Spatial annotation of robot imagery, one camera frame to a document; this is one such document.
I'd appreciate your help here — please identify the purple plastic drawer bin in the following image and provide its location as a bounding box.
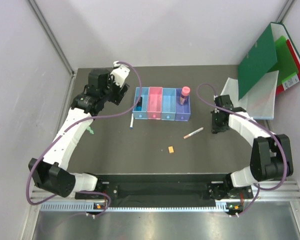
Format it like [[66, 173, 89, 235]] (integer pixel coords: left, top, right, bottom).
[[175, 88, 191, 122]]

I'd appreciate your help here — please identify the pink capped glue stick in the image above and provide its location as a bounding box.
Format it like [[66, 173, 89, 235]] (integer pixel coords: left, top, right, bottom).
[[179, 86, 191, 105]]

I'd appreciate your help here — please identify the black highlighter blue cap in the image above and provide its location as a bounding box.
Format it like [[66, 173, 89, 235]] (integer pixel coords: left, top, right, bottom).
[[136, 97, 143, 111]]

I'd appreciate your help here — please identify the white marker pink cap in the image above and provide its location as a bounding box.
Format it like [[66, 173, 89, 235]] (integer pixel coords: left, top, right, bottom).
[[183, 127, 204, 139]]

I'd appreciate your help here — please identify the white marker blue cap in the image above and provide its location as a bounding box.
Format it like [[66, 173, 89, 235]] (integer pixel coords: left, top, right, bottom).
[[129, 113, 134, 129]]

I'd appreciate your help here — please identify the pink plastic drawer bin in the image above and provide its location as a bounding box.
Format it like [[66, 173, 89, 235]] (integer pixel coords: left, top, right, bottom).
[[147, 86, 163, 120]]

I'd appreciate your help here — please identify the light blue drawer bin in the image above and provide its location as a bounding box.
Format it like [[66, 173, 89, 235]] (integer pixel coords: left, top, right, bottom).
[[161, 88, 176, 121]]

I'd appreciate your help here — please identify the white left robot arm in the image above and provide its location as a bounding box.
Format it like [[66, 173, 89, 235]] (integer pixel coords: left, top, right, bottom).
[[28, 64, 130, 199]]

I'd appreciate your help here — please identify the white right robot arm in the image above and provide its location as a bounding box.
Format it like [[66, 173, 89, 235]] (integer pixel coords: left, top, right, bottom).
[[211, 94, 294, 198]]

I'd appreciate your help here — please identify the translucent light blue folder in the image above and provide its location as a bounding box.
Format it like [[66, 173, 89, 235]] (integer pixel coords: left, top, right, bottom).
[[221, 70, 279, 120]]

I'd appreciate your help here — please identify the small green plastic piece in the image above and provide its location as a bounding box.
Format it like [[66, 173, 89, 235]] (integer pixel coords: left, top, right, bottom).
[[86, 126, 94, 135]]

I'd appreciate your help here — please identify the green binder folder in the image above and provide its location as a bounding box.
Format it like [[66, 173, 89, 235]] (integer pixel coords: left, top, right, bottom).
[[238, 22, 300, 99]]

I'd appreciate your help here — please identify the orange eraser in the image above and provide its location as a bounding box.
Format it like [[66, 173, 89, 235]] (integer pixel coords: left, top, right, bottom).
[[168, 146, 174, 154]]

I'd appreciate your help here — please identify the red folder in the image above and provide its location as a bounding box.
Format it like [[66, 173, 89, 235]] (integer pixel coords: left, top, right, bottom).
[[275, 36, 300, 95]]

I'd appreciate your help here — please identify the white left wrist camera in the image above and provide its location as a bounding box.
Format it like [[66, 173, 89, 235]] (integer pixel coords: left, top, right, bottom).
[[110, 61, 130, 88]]

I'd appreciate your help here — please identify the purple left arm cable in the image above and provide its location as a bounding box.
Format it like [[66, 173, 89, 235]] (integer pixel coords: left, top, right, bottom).
[[26, 61, 143, 218]]

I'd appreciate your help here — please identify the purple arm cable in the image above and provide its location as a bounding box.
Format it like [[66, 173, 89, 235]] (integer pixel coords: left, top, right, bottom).
[[26, 61, 143, 218], [196, 83, 290, 218]]

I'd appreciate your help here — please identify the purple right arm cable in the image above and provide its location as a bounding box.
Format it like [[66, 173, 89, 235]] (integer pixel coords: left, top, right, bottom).
[[196, 83, 290, 218]]

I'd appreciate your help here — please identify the aluminium cable duct rail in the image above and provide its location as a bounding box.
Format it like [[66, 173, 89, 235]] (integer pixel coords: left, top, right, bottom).
[[39, 181, 300, 216]]

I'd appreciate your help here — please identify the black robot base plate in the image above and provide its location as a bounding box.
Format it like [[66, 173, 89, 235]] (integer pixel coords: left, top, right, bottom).
[[69, 172, 253, 201]]

